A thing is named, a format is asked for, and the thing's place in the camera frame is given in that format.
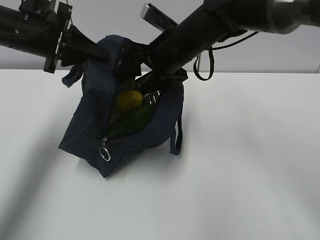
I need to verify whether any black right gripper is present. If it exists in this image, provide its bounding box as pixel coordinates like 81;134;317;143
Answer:
127;41;188;85

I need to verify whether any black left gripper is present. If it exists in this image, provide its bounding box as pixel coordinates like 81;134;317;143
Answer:
14;0;110;73

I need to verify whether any yellow lemon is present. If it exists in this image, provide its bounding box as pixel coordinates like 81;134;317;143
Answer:
115;90;144;115

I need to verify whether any green cucumber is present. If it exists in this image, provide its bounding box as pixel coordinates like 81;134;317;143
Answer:
106;104;155;138

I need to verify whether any dark navy fabric lunch bag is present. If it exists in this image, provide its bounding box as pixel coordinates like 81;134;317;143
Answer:
59;35;188;177

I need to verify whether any glass container with green lid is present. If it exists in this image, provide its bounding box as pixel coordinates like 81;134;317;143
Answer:
142;90;161;105

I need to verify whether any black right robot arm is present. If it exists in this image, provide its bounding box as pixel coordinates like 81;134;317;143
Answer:
137;0;320;87

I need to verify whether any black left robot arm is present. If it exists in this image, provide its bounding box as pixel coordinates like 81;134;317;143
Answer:
0;0;110;74

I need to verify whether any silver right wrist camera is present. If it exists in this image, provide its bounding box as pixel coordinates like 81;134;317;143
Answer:
140;3;178;32

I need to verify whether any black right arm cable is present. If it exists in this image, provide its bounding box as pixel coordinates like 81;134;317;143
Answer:
193;29;261;81

